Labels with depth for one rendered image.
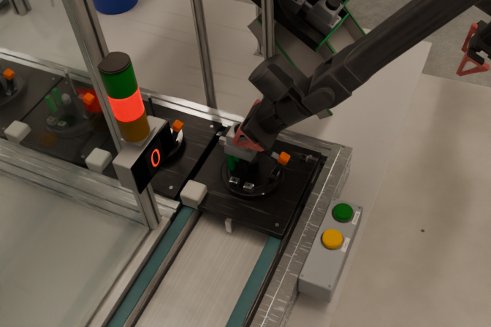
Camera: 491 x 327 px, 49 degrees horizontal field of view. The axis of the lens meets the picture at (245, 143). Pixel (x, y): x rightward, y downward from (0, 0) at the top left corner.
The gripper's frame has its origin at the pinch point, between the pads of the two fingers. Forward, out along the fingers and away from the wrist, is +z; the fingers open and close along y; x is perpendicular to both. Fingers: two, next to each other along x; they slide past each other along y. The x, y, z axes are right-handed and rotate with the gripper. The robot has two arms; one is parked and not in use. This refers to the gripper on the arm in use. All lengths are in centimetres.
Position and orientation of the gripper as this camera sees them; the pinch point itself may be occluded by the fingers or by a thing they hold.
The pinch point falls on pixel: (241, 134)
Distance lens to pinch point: 111.1
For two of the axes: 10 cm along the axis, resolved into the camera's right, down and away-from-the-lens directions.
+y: -4.2, 6.9, -5.9
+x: 6.9, 6.7, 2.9
